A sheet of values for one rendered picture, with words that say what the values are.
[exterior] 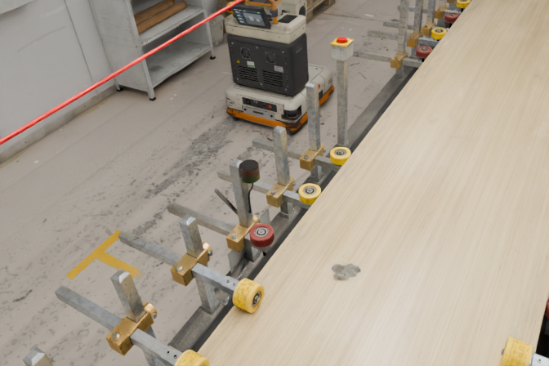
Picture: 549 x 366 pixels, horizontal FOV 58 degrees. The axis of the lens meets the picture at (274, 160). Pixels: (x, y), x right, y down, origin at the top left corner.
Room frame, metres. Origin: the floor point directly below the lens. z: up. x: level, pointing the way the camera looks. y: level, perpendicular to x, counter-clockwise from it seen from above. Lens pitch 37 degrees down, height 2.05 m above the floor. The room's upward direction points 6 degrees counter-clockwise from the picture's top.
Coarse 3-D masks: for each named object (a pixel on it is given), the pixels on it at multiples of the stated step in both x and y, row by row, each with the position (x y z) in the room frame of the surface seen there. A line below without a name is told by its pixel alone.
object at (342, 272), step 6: (336, 264) 0.98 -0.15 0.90; (342, 264) 0.97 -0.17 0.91; (348, 264) 0.97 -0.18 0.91; (336, 270) 0.95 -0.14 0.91; (342, 270) 0.95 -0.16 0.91; (348, 270) 0.94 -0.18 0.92; (354, 270) 0.94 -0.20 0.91; (360, 270) 0.94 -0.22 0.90; (336, 276) 0.93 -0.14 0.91; (342, 276) 0.92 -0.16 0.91; (348, 276) 0.93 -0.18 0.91; (354, 276) 0.93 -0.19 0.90
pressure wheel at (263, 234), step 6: (252, 228) 1.17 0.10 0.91; (258, 228) 1.17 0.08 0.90; (264, 228) 1.16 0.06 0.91; (270, 228) 1.16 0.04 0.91; (252, 234) 1.14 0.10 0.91; (258, 234) 1.14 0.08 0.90; (264, 234) 1.13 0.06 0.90; (270, 234) 1.13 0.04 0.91; (252, 240) 1.12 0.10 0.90; (258, 240) 1.11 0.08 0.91; (264, 240) 1.11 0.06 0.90; (270, 240) 1.12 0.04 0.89; (258, 246) 1.11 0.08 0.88; (264, 246) 1.11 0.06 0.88; (264, 252) 1.14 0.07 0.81
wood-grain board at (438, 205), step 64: (512, 0) 2.88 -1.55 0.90; (448, 64) 2.16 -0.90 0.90; (512, 64) 2.09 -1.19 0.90; (384, 128) 1.67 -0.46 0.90; (448, 128) 1.62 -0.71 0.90; (512, 128) 1.57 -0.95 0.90; (384, 192) 1.28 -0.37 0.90; (448, 192) 1.24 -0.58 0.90; (512, 192) 1.21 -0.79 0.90; (320, 256) 1.02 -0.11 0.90; (384, 256) 0.99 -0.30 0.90; (448, 256) 0.97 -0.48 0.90; (512, 256) 0.94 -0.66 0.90; (256, 320) 0.82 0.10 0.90; (320, 320) 0.79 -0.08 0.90; (384, 320) 0.77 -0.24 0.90; (448, 320) 0.75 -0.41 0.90; (512, 320) 0.73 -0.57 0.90
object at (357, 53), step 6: (354, 54) 2.56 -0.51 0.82; (360, 54) 2.53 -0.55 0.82; (366, 54) 2.51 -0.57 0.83; (372, 54) 2.50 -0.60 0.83; (378, 54) 2.49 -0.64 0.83; (384, 60) 2.45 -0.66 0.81; (390, 60) 2.43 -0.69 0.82; (402, 60) 2.39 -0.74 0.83; (408, 60) 2.37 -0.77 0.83; (414, 60) 2.37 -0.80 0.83; (420, 60) 2.36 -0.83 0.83; (414, 66) 2.35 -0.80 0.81
